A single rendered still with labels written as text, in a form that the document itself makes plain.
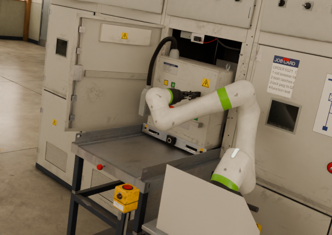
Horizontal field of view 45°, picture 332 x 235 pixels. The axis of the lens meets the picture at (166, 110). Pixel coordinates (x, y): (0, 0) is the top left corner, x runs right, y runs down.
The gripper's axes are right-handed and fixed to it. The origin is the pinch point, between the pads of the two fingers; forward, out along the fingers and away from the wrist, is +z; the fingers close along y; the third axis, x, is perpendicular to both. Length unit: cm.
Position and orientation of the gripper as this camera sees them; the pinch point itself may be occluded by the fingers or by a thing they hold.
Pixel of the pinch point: (195, 94)
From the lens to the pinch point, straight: 237.4
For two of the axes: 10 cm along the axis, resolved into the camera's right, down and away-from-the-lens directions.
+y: 7.3, 2.7, -6.2
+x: 1.5, -9.6, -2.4
